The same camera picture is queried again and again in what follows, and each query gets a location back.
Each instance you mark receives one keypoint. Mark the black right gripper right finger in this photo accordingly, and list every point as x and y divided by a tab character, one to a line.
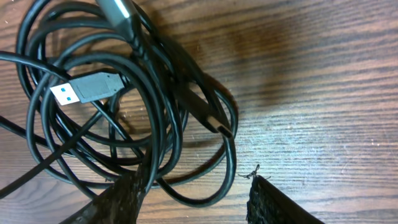
268	205

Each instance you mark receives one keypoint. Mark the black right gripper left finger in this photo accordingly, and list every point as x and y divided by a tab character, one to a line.
119	204

